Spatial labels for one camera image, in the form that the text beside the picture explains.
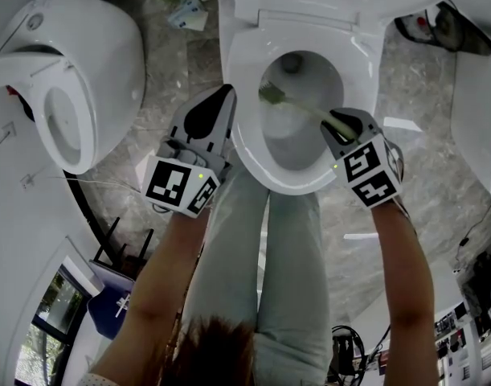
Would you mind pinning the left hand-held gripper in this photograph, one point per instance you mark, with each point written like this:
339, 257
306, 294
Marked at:
168, 183

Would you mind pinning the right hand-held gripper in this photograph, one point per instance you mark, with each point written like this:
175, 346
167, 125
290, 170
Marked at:
365, 167

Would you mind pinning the green white toilet brush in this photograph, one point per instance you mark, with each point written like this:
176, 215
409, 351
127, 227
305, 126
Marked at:
273, 94

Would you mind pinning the white toilet with chrome lever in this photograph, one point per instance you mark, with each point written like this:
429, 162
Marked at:
245, 54

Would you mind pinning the person's right forearm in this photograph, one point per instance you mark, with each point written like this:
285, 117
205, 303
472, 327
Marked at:
402, 268

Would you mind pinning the person's left forearm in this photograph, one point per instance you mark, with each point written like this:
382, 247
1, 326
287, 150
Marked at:
168, 264

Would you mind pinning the white toilet with round button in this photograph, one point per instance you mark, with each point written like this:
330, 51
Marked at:
108, 54

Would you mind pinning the plain white toilet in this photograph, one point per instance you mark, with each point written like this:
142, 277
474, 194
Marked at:
478, 115

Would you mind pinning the blue white packet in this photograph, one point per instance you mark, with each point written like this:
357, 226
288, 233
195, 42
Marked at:
186, 12

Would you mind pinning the person's left leg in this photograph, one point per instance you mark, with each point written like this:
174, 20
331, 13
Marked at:
229, 247

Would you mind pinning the person's leg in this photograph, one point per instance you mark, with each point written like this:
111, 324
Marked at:
229, 247
293, 276

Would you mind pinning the person's right leg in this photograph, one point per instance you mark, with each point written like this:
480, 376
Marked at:
293, 276

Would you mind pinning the red plastic box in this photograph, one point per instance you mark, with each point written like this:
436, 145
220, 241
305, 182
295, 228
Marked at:
13, 91

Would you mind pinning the blue chair with black legs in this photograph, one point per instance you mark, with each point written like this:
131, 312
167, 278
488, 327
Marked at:
108, 308

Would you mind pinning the glass window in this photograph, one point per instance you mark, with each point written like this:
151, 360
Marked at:
56, 308

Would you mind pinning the white dotted shirt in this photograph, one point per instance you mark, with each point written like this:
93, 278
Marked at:
94, 380

